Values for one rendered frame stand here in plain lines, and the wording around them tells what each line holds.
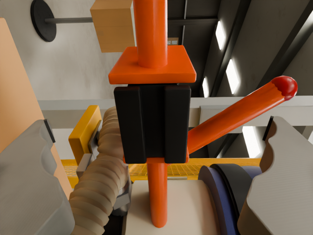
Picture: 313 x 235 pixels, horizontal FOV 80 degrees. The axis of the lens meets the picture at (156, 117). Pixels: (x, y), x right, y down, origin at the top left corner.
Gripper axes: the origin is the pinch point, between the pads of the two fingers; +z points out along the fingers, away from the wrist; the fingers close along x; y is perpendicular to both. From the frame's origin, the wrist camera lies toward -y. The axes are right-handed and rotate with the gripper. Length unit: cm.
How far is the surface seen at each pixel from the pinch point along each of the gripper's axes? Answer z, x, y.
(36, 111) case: 23.5, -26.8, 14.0
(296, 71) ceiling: 367, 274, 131
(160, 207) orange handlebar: 2.3, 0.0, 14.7
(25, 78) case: 24.6, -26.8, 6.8
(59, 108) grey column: 101, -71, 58
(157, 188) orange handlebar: 2.3, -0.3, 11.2
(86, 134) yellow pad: 12.0, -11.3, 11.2
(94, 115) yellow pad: 16.6, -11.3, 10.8
